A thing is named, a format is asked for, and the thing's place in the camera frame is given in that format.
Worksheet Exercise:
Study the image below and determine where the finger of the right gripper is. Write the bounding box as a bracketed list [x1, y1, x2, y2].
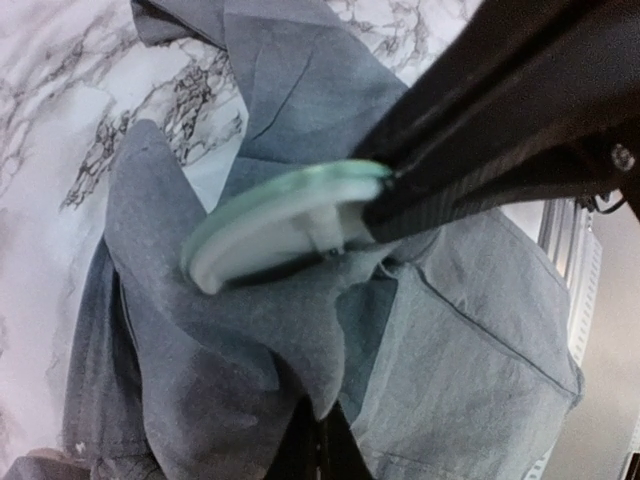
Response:
[363, 134, 639, 243]
[355, 1, 639, 175]

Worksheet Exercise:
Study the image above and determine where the aluminium front rail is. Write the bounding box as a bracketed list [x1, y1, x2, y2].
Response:
[537, 200, 602, 365]

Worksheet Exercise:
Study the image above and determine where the grey button shirt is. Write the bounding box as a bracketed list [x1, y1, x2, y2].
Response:
[0, 0, 586, 480]

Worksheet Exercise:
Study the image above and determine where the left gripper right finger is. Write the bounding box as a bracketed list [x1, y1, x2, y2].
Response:
[324, 403, 373, 480]

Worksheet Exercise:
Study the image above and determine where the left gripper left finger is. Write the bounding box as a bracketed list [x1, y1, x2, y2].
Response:
[264, 398, 325, 480]

